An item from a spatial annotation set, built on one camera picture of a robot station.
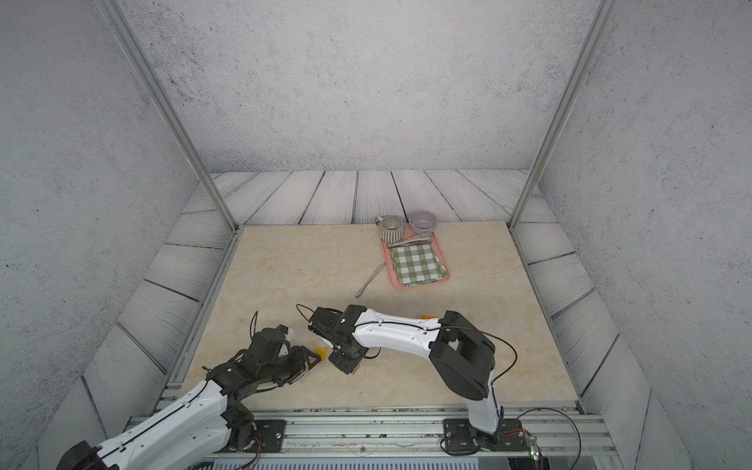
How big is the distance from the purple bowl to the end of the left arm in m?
0.65

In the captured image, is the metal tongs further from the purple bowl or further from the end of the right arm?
the end of the right arm

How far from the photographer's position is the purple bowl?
3.84 ft

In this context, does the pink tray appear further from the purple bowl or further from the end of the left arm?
the end of the left arm

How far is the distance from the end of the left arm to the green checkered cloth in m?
0.47

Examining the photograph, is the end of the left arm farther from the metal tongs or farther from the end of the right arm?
the metal tongs

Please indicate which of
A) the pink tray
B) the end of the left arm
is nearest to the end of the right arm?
the end of the left arm

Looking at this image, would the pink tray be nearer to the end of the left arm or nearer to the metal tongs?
the metal tongs

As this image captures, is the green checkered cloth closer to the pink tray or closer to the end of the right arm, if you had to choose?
the pink tray

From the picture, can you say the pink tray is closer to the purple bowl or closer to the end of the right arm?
the purple bowl

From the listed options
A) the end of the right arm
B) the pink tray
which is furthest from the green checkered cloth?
the end of the right arm

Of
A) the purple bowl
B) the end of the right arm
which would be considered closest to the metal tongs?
the purple bowl

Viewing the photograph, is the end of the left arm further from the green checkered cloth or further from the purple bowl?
the purple bowl

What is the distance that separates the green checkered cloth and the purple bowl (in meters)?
0.06

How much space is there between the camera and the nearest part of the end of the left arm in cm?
60
